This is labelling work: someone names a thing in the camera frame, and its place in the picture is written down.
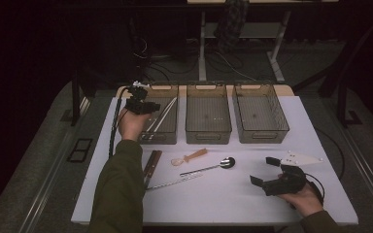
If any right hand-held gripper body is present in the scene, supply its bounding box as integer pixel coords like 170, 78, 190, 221
261, 150, 324, 197

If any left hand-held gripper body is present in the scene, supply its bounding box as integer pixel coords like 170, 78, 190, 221
124, 81, 151, 116

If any white chopstick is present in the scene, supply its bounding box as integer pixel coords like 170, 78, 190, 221
145, 96, 178, 132

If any translucent grey bin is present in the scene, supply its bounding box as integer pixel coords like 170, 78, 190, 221
185, 81, 233, 146
232, 81, 290, 145
137, 82, 180, 146

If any metal spoon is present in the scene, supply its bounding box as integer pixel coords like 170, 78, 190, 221
179, 156, 236, 178

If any knife with wooden handle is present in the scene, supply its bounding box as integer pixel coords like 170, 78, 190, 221
145, 150, 163, 190

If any small spoon with tan handle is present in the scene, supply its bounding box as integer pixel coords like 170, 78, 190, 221
170, 148, 209, 167

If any metal chopstick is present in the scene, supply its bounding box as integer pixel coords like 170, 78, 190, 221
145, 174, 204, 190
145, 174, 204, 191

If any person's left hand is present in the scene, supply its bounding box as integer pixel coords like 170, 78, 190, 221
118, 107, 152, 143

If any person's right hand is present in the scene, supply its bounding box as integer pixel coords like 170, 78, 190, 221
276, 182, 324, 217

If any black metal stand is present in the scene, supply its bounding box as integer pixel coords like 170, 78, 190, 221
71, 69, 98, 127
290, 13, 373, 129

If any desk with white legs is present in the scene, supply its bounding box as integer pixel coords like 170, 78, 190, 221
186, 0, 340, 83

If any dark hanging cloth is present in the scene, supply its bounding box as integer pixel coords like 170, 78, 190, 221
213, 0, 251, 50

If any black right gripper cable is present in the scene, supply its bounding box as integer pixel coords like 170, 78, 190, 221
304, 173, 325, 208

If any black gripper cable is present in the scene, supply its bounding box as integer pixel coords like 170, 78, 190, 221
304, 173, 325, 208
109, 86, 134, 159

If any tangle of floor cables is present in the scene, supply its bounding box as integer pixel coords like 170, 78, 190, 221
132, 35, 256, 83

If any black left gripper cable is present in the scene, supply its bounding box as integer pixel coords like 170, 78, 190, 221
109, 86, 134, 159

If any black floor cable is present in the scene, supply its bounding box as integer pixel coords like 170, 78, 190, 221
315, 127, 347, 181

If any metal floor rail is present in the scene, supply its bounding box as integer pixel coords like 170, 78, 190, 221
17, 96, 91, 233
333, 106, 373, 221

